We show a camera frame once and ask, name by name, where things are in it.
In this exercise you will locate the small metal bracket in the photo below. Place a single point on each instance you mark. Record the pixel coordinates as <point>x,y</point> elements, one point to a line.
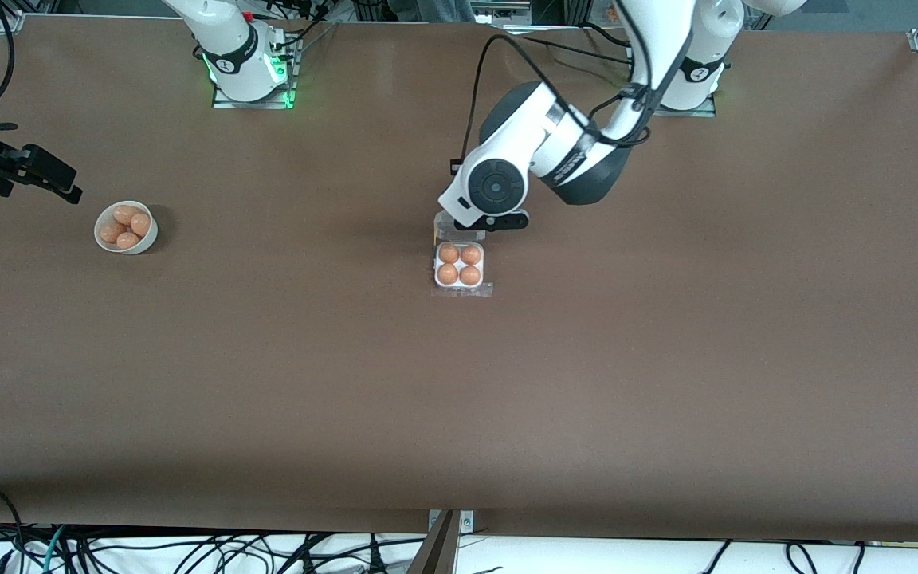
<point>467,522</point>

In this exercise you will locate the white round bowl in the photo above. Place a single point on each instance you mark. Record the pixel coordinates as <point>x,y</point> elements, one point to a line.
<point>147,241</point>

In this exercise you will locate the person in blue jeans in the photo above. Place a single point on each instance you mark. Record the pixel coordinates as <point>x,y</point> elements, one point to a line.
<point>435,9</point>

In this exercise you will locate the clear plastic egg carton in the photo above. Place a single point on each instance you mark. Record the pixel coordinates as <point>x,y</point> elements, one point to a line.
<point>459,291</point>

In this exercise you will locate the brown egg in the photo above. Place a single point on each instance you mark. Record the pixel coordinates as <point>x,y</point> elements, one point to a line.
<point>471,254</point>
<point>470,275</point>
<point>448,274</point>
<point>112,232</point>
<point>127,240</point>
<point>140,224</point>
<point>124,214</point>
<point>449,253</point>

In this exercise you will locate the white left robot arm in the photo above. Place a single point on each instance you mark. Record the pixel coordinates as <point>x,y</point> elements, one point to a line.
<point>539,127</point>

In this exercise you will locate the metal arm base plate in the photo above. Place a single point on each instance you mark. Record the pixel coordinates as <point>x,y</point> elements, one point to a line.
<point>252,104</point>
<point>690,112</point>

